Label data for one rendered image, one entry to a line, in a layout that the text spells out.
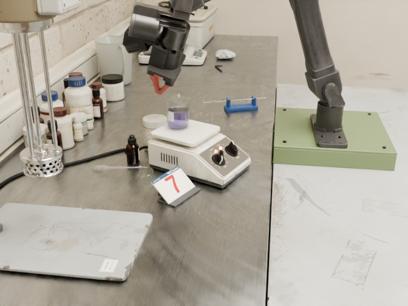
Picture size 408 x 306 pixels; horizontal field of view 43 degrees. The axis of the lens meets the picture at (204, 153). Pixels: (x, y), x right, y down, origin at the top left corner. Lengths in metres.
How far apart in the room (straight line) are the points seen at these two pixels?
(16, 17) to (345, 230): 0.66
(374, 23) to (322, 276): 1.90
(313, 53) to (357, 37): 1.44
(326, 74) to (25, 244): 0.73
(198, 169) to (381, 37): 1.71
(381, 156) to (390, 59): 1.49
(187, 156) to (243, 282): 0.36
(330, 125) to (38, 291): 0.76
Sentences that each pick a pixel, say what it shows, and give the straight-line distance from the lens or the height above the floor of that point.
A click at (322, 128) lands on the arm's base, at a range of 1.27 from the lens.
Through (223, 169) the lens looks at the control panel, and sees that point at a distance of 1.10.
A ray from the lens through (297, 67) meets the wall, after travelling 2.65.
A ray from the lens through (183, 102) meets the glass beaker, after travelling 1.13.
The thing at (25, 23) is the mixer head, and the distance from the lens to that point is 0.78.
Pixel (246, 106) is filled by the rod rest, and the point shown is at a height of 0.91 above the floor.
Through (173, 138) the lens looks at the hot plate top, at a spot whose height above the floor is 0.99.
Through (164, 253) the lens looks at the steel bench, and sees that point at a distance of 0.90.
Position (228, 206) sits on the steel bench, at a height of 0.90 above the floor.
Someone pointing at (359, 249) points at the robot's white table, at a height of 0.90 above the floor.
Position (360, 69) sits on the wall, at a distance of 2.68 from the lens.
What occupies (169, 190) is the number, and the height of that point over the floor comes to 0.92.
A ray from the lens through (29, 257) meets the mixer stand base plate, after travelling 0.92.
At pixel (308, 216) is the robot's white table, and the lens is 1.02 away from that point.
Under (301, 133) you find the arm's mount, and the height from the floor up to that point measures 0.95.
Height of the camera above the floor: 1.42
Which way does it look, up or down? 24 degrees down
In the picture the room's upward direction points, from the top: straight up
